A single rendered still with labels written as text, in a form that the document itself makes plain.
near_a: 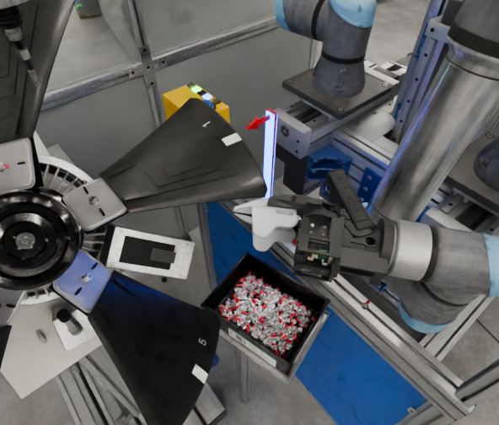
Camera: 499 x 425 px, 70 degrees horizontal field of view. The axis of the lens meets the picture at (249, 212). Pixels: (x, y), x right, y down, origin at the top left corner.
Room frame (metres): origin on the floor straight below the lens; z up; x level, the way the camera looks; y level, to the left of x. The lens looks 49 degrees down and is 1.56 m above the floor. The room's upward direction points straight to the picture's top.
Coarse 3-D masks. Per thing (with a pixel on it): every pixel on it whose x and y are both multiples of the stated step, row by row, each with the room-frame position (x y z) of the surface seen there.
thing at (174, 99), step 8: (184, 88) 0.87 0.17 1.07; (168, 96) 0.83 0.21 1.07; (176, 96) 0.83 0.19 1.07; (184, 96) 0.83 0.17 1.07; (192, 96) 0.83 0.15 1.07; (200, 96) 0.83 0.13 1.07; (168, 104) 0.82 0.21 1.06; (176, 104) 0.79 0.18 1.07; (224, 104) 0.79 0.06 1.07; (168, 112) 0.83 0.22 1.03; (224, 112) 0.77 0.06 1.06
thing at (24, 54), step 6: (18, 42) 0.35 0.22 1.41; (18, 48) 0.35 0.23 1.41; (24, 48) 0.35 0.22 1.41; (18, 54) 0.35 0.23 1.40; (24, 54) 0.35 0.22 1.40; (24, 60) 0.35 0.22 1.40; (30, 66) 0.35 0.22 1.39; (30, 72) 0.35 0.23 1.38; (36, 78) 0.35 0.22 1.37; (36, 84) 0.35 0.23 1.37
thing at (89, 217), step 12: (96, 180) 0.40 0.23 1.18; (72, 192) 0.37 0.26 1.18; (84, 192) 0.37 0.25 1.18; (96, 192) 0.37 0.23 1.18; (108, 192) 0.37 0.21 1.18; (72, 204) 0.35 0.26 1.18; (84, 204) 0.35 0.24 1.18; (96, 204) 0.35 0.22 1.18; (108, 204) 0.35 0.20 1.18; (120, 204) 0.35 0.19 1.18; (84, 216) 0.33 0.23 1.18; (96, 216) 0.33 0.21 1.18; (108, 216) 0.33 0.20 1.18; (84, 228) 0.31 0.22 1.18
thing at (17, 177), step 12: (0, 144) 0.37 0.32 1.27; (12, 144) 0.37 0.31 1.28; (24, 144) 0.36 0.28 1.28; (0, 156) 0.37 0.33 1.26; (12, 156) 0.36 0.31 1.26; (24, 156) 0.35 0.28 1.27; (12, 168) 0.35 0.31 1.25; (24, 168) 0.34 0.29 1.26; (0, 180) 0.34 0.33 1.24; (12, 180) 0.34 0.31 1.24; (24, 180) 0.33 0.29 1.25; (0, 192) 0.33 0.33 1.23
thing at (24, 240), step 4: (24, 232) 0.26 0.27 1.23; (28, 232) 0.26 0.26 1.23; (16, 236) 0.26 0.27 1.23; (20, 236) 0.26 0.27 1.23; (24, 236) 0.26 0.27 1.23; (28, 236) 0.26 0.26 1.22; (32, 236) 0.26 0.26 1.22; (16, 240) 0.25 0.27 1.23; (20, 240) 0.25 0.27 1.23; (24, 240) 0.25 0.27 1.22; (28, 240) 0.25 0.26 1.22; (32, 240) 0.26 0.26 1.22; (16, 244) 0.25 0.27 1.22; (20, 244) 0.25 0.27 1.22; (24, 244) 0.25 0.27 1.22; (28, 244) 0.25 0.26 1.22; (32, 244) 0.25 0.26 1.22; (20, 248) 0.25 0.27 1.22; (24, 248) 0.25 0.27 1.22; (28, 248) 0.25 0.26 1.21
